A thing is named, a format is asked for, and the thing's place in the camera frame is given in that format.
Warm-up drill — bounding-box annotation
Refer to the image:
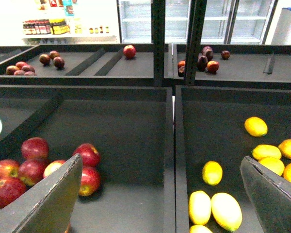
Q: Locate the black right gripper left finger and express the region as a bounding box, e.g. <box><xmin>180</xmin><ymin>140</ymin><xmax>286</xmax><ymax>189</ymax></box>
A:
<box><xmin>0</xmin><ymin>154</ymin><xmax>82</xmax><ymax>233</ymax></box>

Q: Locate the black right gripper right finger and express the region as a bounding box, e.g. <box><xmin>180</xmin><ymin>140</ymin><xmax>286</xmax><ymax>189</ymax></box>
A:
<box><xmin>240</xmin><ymin>156</ymin><xmax>291</xmax><ymax>233</ymax></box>

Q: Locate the yellow lemon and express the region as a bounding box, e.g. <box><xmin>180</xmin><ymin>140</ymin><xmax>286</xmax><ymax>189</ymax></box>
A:
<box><xmin>211</xmin><ymin>192</ymin><xmax>243</xmax><ymax>232</ymax></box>
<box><xmin>251</xmin><ymin>144</ymin><xmax>282</xmax><ymax>160</ymax></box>
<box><xmin>244</xmin><ymin>116</ymin><xmax>268</xmax><ymax>137</ymax></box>
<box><xmin>189</xmin><ymin>225</ymin><xmax>212</xmax><ymax>233</ymax></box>
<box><xmin>259</xmin><ymin>157</ymin><xmax>285</xmax><ymax>176</ymax></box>
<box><xmin>188</xmin><ymin>190</ymin><xmax>211</xmax><ymax>225</ymax></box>
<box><xmin>202</xmin><ymin>161</ymin><xmax>223</xmax><ymax>186</ymax></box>

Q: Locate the black front right tray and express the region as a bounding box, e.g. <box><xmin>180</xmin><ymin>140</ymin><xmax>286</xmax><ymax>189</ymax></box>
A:
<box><xmin>175</xmin><ymin>86</ymin><xmax>291</xmax><ymax>233</ymax></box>

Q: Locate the black tray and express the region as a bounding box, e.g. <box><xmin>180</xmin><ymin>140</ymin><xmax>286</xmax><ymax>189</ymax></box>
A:
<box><xmin>0</xmin><ymin>44</ymin><xmax>174</xmax><ymax>86</ymax></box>
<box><xmin>173</xmin><ymin>44</ymin><xmax>291</xmax><ymax>90</ymax></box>
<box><xmin>0</xmin><ymin>85</ymin><xmax>176</xmax><ymax>233</ymax></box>
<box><xmin>175</xmin><ymin>86</ymin><xmax>291</xmax><ymax>233</ymax></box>

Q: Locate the black front left tray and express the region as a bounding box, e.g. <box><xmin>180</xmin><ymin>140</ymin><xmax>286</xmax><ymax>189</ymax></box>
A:
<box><xmin>0</xmin><ymin>85</ymin><xmax>176</xmax><ymax>233</ymax></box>

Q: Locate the black back right tray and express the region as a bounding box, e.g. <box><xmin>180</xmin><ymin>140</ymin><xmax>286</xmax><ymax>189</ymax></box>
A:
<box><xmin>173</xmin><ymin>44</ymin><xmax>291</xmax><ymax>90</ymax></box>

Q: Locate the black back left tray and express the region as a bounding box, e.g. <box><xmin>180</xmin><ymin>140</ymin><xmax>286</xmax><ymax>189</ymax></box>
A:
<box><xmin>0</xmin><ymin>44</ymin><xmax>174</xmax><ymax>86</ymax></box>

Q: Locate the red apple on back tray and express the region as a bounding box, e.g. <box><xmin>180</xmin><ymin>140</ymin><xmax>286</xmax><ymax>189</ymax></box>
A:
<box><xmin>123</xmin><ymin>45</ymin><xmax>136</xmax><ymax>59</ymax></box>

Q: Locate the shelf of sauce bottles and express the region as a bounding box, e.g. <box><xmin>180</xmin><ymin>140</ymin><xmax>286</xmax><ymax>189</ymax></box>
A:
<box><xmin>21</xmin><ymin>0</ymin><xmax>121</xmax><ymax>44</ymax></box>

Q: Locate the glass door refrigerator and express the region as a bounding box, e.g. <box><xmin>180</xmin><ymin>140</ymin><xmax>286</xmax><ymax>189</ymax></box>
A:
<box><xmin>117</xmin><ymin>0</ymin><xmax>277</xmax><ymax>45</ymax></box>

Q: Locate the black shelf upright post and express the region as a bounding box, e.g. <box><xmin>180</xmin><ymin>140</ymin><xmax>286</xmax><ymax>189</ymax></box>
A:
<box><xmin>151</xmin><ymin>0</ymin><xmax>165</xmax><ymax>87</ymax></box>

